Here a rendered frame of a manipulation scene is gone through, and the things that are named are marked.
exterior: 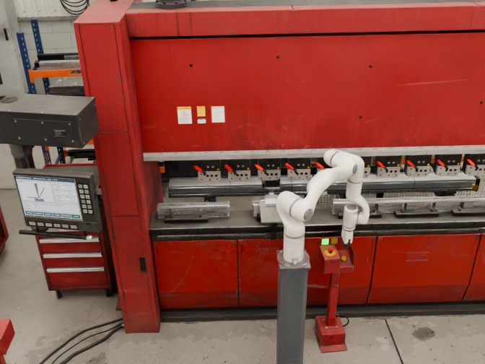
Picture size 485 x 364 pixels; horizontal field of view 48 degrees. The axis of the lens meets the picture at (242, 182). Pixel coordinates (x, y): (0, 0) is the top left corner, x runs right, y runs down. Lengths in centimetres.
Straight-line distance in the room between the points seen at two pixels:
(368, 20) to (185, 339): 254
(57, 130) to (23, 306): 215
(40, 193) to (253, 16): 155
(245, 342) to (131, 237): 116
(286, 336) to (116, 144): 159
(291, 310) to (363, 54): 160
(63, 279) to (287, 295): 196
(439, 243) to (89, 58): 262
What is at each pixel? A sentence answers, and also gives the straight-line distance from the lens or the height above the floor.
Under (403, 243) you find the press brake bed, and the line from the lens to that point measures 404.
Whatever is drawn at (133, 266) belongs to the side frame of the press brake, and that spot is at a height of 63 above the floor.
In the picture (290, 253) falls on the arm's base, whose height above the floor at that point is 108.
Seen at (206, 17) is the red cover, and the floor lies 226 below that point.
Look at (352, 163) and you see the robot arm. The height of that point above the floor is 156.
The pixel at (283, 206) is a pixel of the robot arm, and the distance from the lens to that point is 307.
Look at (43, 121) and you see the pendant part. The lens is 301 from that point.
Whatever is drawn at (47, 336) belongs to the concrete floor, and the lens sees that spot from 450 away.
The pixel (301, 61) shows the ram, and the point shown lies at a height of 199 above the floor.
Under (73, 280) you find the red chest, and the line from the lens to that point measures 458.
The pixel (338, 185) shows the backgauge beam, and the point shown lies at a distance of 411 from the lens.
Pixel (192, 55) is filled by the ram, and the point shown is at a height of 204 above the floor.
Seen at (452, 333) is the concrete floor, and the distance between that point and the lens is 449.
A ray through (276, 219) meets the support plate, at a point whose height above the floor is 100.
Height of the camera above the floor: 303
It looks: 30 degrees down
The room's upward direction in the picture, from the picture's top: 1 degrees counter-clockwise
